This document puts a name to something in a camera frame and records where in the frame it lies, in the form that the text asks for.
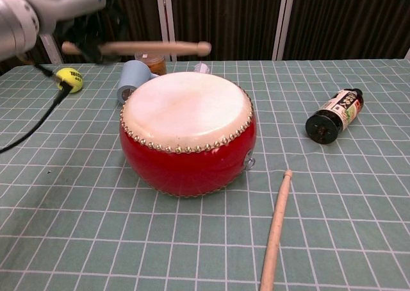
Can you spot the yellow tennis ball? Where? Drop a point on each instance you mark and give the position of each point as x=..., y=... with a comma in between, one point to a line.
x=72, y=79

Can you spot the small clear plastic item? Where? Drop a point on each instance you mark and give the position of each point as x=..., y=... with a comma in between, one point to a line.
x=201, y=68

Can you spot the red drum with white skin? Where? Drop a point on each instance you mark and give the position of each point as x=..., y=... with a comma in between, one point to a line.
x=185, y=137

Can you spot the white screen frame post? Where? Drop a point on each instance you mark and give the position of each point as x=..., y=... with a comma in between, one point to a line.
x=283, y=21
x=52, y=49
x=166, y=15

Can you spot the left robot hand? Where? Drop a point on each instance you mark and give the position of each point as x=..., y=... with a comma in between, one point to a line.
x=73, y=2

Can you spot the clear jar with brown contents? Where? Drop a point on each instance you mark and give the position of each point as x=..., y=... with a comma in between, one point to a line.
x=155, y=63

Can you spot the wooden drumstick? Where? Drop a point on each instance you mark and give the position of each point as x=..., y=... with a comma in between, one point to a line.
x=275, y=233
x=153, y=46

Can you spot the dark bottle with printed label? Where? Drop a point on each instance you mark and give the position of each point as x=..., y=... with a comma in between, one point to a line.
x=336, y=116

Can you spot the light blue plastic mug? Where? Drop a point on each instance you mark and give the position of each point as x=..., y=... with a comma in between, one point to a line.
x=131, y=79

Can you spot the green checkered tablecloth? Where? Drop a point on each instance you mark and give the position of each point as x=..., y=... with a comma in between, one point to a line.
x=320, y=207

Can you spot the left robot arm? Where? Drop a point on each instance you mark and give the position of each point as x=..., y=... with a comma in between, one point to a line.
x=14, y=25

